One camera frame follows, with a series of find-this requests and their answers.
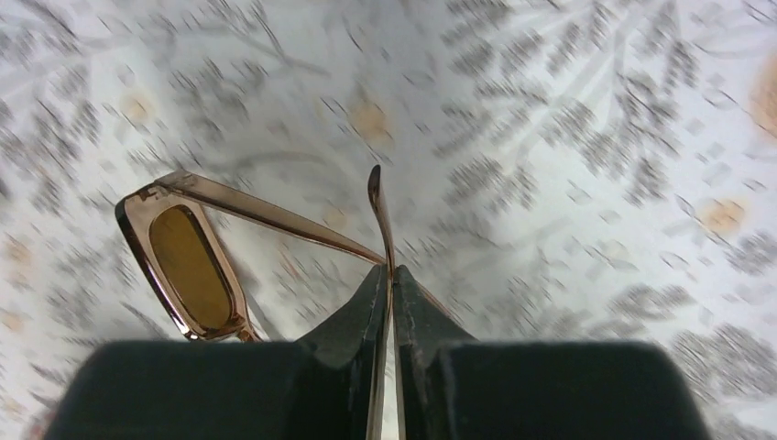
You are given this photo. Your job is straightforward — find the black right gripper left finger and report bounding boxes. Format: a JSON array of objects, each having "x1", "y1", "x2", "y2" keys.
[{"x1": 45, "y1": 266, "x2": 389, "y2": 439}]

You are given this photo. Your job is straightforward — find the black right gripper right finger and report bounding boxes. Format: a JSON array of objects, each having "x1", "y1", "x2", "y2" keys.
[{"x1": 393, "y1": 266, "x2": 710, "y2": 439}]

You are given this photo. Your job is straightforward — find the brown tinted sunglasses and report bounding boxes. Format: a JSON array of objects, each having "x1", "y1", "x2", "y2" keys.
[{"x1": 114, "y1": 164, "x2": 463, "y2": 440}]

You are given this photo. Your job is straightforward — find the floral patterned tablecloth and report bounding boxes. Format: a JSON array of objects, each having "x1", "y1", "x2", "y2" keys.
[{"x1": 1, "y1": 1, "x2": 776, "y2": 439}]

